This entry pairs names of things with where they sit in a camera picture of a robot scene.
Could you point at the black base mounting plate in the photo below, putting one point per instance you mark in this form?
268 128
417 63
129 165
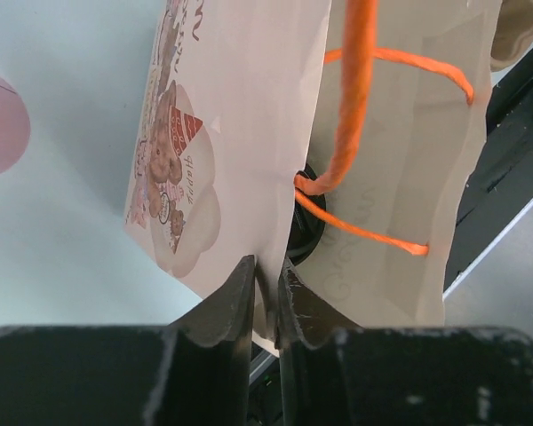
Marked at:
502 182

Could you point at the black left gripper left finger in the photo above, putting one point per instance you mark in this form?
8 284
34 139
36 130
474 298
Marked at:
194 371

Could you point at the black cup lid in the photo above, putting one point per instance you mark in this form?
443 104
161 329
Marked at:
305 233

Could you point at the brown pulp cup carrier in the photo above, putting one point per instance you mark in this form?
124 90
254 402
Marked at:
514 33

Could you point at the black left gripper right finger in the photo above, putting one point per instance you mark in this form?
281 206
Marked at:
336 373

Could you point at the pink straw holder cup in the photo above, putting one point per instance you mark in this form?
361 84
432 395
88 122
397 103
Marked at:
14 126

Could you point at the printed paper takeout bag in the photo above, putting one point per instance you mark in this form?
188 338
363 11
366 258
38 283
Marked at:
368 114

